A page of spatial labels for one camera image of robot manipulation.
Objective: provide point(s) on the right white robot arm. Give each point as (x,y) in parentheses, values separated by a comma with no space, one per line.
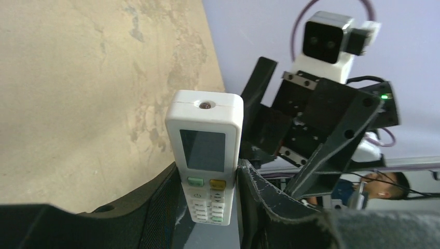
(323,127)

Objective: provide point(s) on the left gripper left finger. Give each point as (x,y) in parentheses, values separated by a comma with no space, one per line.
(143,218)

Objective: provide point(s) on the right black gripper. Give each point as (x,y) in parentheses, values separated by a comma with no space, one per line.
(315,123)

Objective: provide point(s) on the aluminium frame rail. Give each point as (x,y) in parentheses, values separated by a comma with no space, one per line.
(391,165)

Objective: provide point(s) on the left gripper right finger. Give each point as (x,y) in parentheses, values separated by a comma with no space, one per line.
(268,218)

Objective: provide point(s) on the white remote control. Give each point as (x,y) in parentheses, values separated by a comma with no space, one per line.
(204,130)

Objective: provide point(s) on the person behind the rig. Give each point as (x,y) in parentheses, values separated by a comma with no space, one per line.
(388,185)

